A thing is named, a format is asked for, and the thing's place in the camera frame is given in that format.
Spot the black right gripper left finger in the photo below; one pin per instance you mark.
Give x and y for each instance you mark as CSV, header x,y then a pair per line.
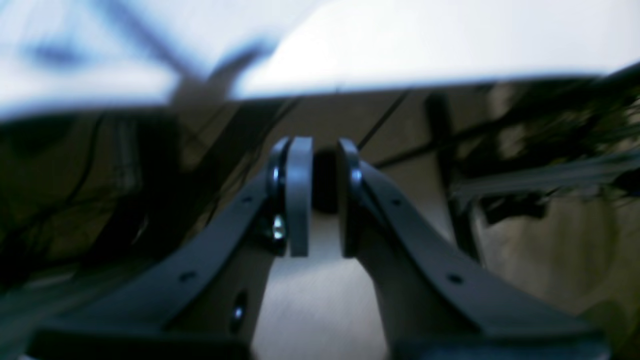
x,y
201,302

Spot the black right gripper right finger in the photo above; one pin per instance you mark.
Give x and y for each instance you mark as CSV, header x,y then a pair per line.
x,y
435,302

